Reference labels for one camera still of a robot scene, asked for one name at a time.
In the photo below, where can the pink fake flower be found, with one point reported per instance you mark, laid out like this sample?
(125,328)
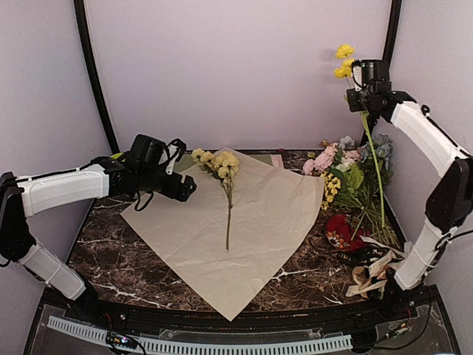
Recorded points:
(322,161)

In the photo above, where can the white slotted cable duct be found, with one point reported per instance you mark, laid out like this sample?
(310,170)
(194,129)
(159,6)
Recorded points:
(125,344)

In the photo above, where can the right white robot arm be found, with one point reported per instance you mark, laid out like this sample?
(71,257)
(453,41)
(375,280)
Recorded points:
(450,203)

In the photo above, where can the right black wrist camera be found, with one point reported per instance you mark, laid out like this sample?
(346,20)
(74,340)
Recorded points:
(366,72)

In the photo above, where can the red floral tin lid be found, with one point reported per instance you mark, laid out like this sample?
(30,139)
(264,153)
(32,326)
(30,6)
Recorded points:
(340,232)

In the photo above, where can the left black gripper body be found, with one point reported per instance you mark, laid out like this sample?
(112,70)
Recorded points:
(149,183)

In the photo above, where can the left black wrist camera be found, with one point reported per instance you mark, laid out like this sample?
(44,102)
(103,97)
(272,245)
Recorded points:
(147,150)

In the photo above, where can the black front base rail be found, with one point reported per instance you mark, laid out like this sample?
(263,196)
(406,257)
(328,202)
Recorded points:
(277,305)

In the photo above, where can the bright yellow flower stem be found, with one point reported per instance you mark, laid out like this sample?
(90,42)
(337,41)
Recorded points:
(345,53)

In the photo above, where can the right black frame post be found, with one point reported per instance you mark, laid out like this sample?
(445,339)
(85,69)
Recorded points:
(389,46)

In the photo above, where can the left black frame post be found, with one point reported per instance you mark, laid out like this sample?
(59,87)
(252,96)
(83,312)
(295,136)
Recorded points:
(92,71)

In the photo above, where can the small yellow blossom sprig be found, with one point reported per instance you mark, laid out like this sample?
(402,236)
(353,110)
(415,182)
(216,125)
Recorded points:
(332,185)

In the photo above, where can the bunch of fake flowers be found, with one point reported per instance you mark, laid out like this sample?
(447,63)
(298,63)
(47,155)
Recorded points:
(359,190)

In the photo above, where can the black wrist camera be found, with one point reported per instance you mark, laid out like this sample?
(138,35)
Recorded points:
(366,72)
(147,150)

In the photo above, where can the beige wrapping paper sheet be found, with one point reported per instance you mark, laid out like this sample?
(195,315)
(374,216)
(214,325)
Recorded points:
(273,211)

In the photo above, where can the pale yellow flower stem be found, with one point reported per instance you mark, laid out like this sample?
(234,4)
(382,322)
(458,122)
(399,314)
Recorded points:
(223,167)

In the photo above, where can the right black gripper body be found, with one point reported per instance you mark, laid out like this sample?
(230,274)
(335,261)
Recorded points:
(363,103)

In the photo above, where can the green wrapping paper sheet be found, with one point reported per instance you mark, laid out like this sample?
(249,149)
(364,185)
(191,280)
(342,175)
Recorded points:
(186,162)

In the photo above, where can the blue fake flower stem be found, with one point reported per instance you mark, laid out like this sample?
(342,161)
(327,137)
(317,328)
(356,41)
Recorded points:
(381,148)

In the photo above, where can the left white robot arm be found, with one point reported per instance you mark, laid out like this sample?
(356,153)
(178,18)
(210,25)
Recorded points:
(24,197)

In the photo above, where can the black frame post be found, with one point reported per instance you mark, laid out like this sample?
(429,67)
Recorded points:
(389,46)
(92,71)

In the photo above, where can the pink wrapping paper stack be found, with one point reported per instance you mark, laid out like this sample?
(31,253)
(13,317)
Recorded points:
(277,161)

